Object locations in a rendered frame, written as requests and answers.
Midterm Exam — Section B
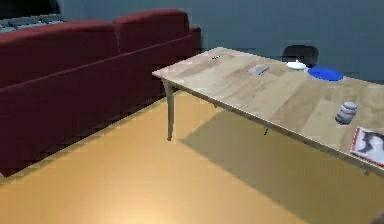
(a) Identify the black chair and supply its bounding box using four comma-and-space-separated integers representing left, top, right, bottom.
281, 44, 320, 68

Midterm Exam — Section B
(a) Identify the blue plate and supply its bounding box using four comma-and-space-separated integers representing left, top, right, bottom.
307, 66, 344, 82

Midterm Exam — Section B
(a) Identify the grey remote control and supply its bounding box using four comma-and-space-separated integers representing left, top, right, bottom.
247, 64, 271, 77

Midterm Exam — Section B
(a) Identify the grey slatted shelf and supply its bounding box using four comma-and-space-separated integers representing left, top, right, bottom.
0, 13, 66, 33

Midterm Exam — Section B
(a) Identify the dark red sofa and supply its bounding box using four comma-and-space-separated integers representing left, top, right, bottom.
0, 8, 202, 178

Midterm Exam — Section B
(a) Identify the grey striped cup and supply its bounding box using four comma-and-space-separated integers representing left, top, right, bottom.
334, 101, 359, 126

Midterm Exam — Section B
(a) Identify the white bowl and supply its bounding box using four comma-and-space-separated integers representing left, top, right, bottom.
285, 60, 307, 71

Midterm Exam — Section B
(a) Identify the light wooden table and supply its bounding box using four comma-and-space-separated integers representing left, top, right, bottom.
151, 46, 384, 177

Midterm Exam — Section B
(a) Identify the white red-edged book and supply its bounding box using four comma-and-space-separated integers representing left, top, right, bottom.
349, 126, 384, 168

